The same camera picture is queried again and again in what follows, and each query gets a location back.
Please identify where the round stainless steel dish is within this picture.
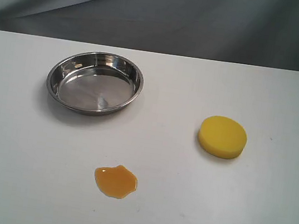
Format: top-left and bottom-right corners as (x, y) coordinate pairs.
(46, 52), (144, 116)

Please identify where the round yellow sponge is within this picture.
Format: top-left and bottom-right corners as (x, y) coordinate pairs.
(198, 116), (247, 157)

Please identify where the grey backdrop cloth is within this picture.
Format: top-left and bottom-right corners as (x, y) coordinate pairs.
(0, 0), (299, 71)

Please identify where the orange liquid spill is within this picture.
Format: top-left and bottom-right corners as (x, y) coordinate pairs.
(94, 165), (138, 199)

